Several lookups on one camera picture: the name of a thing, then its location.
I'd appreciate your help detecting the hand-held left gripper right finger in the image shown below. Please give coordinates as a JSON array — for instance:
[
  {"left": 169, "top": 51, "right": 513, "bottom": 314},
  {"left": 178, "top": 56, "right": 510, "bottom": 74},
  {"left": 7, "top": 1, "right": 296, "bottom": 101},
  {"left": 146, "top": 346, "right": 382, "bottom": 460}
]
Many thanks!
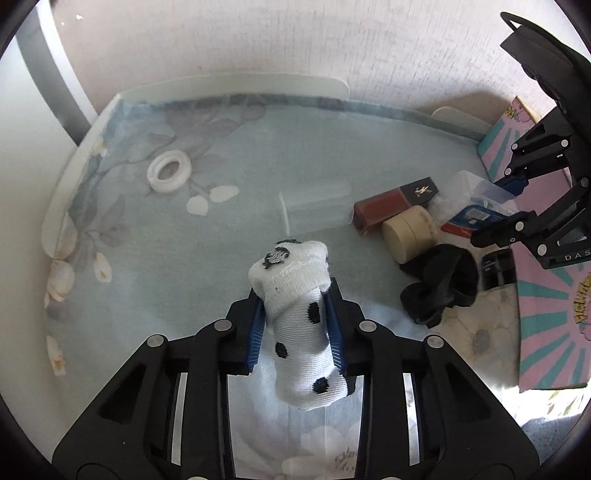
[{"left": 323, "top": 279, "right": 541, "bottom": 480}]

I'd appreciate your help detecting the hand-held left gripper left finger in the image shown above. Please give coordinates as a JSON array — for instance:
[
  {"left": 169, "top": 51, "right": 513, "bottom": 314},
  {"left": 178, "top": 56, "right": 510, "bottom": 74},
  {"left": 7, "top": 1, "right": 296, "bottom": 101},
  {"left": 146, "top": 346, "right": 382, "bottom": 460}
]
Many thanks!
[{"left": 52, "top": 288, "right": 267, "bottom": 480}]

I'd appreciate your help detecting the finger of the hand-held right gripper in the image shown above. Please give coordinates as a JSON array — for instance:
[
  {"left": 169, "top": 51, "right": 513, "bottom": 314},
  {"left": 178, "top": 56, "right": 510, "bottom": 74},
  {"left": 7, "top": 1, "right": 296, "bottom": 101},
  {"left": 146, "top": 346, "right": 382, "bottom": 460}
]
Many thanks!
[
  {"left": 470, "top": 175, "right": 591, "bottom": 252},
  {"left": 493, "top": 108, "right": 580, "bottom": 195}
]

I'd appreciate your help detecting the white black-dotted sock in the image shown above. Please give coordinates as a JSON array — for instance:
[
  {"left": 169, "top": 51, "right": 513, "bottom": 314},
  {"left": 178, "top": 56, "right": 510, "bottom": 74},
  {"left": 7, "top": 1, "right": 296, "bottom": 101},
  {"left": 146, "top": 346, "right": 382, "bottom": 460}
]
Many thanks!
[{"left": 248, "top": 239, "right": 357, "bottom": 412}]

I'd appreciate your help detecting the clear plastic bag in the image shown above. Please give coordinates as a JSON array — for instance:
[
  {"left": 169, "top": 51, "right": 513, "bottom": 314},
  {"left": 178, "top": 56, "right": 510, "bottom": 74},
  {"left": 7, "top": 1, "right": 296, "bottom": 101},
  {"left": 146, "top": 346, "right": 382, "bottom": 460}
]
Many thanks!
[{"left": 427, "top": 170, "right": 520, "bottom": 227}]

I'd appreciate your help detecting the pink teal striped cardboard box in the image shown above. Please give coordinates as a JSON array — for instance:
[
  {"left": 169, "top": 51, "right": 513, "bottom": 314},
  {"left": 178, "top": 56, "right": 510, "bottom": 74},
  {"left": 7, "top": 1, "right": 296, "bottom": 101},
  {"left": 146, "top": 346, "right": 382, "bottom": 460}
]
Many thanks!
[{"left": 475, "top": 96, "right": 591, "bottom": 394}]

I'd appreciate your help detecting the white desktop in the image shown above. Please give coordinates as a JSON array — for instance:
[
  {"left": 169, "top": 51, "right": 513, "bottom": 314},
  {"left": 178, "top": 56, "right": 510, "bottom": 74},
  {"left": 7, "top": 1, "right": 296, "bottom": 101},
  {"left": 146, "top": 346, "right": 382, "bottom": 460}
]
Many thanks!
[{"left": 41, "top": 73, "right": 494, "bottom": 287}]

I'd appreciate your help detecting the small dark jar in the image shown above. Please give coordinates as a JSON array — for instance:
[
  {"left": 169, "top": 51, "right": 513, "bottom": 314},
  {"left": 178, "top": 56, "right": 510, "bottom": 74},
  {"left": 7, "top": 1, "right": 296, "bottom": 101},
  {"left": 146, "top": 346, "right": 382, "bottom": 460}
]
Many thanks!
[{"left": 480, "top": 249, "right": 517, "bottom": 291}]

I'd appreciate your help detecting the red blue card pack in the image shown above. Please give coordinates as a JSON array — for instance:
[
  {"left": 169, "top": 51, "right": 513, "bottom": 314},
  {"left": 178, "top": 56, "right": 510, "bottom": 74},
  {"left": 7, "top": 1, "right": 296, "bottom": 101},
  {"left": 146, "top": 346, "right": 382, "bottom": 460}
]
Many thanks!
[{"left": 441, "top": 205, "right": 509, "bottom": 237}]

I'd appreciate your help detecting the black scrunchie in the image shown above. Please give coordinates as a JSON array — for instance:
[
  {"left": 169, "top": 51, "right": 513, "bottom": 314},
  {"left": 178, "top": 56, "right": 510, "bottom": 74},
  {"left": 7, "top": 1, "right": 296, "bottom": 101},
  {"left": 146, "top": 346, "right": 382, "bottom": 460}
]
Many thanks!
[{"left": 399, "top": 243, "right": 479, "bottom": 328}]

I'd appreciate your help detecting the beige round container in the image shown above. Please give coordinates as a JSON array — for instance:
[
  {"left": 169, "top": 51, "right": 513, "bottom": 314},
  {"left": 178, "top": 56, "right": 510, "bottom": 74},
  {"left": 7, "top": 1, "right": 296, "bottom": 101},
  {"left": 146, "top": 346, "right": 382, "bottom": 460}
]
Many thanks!
[{"left": 382, "top": 206, "right": 438, "bottom": 265}]

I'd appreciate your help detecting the brown black lipstick box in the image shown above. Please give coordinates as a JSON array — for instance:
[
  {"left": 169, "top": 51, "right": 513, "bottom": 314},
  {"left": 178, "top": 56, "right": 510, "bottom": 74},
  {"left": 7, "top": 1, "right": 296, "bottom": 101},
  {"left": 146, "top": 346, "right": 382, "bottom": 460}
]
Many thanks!
[{"left": 353, "top": 175, "right": 439, "bottom": 236}]

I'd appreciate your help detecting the clear plastic case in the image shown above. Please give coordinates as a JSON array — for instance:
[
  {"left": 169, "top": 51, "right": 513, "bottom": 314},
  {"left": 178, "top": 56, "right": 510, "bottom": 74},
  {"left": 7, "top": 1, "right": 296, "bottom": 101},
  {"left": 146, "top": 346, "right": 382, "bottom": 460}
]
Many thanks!
[{"left": 278, "top": 182, "right": 352, "bottom": 234}]

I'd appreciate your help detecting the white tape roll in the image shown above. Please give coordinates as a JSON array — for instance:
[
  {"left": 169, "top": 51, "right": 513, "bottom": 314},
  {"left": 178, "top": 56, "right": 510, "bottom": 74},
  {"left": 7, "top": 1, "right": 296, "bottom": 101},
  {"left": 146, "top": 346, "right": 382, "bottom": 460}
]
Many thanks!
[{"left": 148, "top": 150, "right": 192, "bottom": 193}]

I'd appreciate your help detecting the white door frame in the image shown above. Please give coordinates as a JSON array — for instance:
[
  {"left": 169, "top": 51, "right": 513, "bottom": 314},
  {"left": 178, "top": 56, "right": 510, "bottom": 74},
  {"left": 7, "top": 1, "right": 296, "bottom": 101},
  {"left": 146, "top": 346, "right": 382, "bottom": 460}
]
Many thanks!
[{"left": 16, "top": 0, "right": 98, "bottom": 144}]

